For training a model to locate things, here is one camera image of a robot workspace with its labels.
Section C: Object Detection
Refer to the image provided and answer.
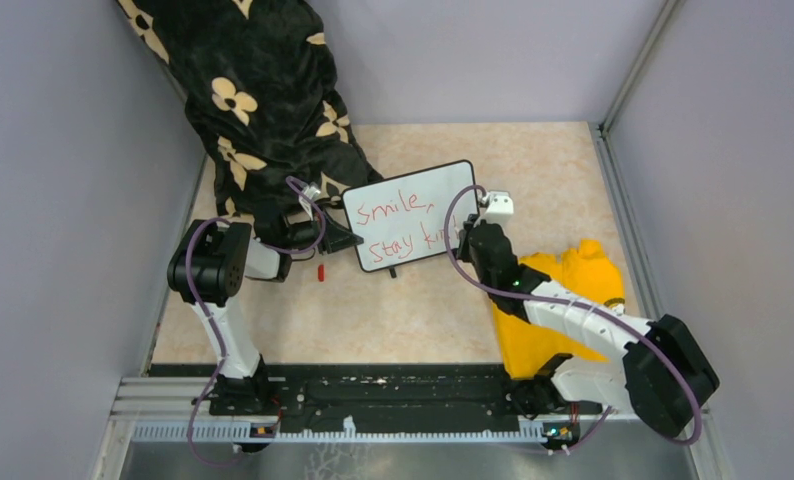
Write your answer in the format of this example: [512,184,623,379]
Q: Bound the white whiteboard black frame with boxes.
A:
[342,160,478,273]

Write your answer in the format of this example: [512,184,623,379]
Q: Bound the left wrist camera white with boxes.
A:
[298,184,322,220]

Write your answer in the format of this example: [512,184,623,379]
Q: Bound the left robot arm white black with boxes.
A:
[167,211,363,416]

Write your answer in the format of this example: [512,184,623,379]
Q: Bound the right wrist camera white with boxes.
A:
[479,191,514,227]

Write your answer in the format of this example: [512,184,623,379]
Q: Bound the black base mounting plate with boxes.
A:
[146,362,604,436]

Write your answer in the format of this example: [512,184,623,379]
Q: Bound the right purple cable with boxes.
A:
[443,184,704,457]

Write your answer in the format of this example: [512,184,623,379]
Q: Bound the yellow folded garment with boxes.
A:
[492,239,629,382]

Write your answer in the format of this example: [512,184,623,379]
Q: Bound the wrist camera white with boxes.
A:
[479,191,514,227]
[298,184,322,220]

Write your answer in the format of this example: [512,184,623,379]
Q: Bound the aluminium frame rail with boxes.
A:
[108,374,713,445]

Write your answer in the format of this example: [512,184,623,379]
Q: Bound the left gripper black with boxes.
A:
[279,205,364,255]

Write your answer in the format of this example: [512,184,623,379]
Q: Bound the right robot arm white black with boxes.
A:
[454,214,720,445]

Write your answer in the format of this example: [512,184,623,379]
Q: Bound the black floral blanket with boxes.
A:
[119,1,380,219]

